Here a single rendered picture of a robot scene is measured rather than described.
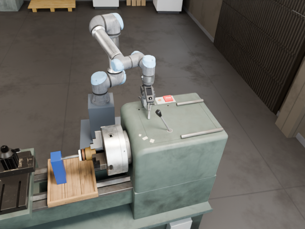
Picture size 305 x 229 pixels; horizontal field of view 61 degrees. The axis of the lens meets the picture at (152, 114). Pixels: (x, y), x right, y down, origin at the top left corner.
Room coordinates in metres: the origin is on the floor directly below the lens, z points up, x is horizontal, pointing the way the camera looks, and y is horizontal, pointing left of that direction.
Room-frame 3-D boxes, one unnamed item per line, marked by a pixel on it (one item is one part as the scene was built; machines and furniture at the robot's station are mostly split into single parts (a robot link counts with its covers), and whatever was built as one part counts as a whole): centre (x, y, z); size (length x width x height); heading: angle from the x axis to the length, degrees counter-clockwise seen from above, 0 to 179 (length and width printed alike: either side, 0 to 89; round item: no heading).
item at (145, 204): (1.29, -0.12, 0.43); 0.60 x 0.48 x 0.86; 109
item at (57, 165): (1.03, 0.57, 1.00); 0.08 x 0.06 x 0.23; 19
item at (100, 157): (1.03, 0.29, 1.09); 0.12 x 0.11 x 0.05; 19
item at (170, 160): (1.29, -0.13, 1.06); 0.59 x 0.48 x 0.39; 109
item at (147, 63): (1.37, 0.04, 1.58); 0.09 x 0.08 x 0.11; 37
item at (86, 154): (1.09, 0.39, 1.08); 0.09 x 0.09 x 0.09; 19
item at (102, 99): (1.64, 0.42, 1.15); 0.15 x 0.15 x 0.10
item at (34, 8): (7.25, 2.93, 0.06); 1.21 x 0.84 x 0.11; 103
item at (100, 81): (1.65, 0.41, 1.27); 0.13 x 0.12 x 0.14; 127
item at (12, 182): (0.95, 0.84, 0.95); 0.43 x 0.18 x 0.04; 19
